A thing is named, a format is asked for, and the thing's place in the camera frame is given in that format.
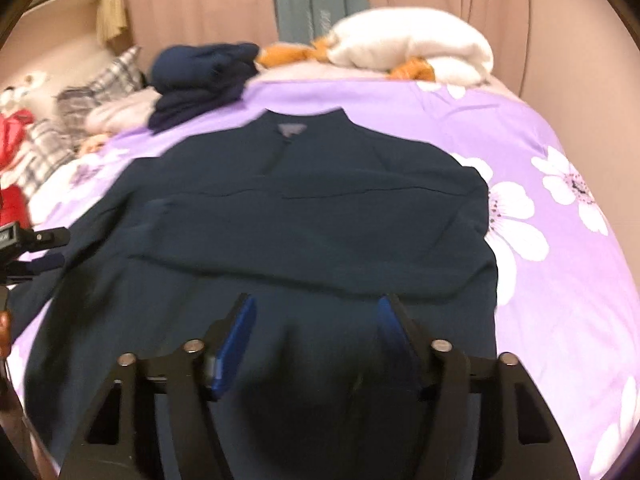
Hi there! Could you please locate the folded navy clothes stack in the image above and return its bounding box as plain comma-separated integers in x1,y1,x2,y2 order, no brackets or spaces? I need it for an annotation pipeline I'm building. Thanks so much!
148,42,259,134

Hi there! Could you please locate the red cloth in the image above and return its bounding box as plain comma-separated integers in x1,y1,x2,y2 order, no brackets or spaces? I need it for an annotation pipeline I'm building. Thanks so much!
1,108,35,229

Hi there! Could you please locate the person's left hand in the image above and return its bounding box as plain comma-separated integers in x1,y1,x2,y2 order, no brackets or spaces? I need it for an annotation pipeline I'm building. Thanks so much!
0,310,12,360

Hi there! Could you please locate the beige quilted blanket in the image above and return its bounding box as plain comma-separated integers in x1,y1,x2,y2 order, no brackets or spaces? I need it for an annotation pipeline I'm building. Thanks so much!
85,87,160,134

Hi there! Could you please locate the grey plaid pillow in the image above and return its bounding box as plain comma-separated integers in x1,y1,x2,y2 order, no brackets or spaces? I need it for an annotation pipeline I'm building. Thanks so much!
1,46,143,198

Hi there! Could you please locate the dark navy zip jacket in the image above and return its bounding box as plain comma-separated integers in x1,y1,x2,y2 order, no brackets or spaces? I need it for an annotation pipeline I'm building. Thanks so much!
11,110,497,479

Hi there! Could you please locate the white orange plush toy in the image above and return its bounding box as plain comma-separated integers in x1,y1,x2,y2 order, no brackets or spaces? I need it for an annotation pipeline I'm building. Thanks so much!
256,8,495,87

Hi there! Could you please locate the yellow curtain tassel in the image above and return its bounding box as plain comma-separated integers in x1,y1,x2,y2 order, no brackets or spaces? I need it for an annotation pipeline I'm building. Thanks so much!
96,0,129,53

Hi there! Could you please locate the purple floral bed sheet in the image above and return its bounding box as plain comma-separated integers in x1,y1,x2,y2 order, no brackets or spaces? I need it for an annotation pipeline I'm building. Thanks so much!
29,80,639,479

